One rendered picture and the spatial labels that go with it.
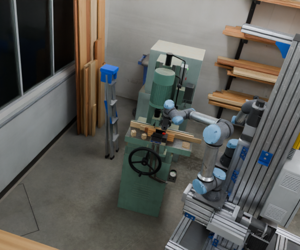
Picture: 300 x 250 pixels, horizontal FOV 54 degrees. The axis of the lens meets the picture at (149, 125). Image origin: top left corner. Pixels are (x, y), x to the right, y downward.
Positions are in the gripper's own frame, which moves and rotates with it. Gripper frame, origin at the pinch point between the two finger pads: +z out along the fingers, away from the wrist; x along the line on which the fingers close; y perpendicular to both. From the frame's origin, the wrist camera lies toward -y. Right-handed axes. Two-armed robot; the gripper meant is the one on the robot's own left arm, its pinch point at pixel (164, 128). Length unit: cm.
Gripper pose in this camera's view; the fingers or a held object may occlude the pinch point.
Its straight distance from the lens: 248.3
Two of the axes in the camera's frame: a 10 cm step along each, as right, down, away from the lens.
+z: -0.3, 4.9, 8.7
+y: 2.4, -8.4, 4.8
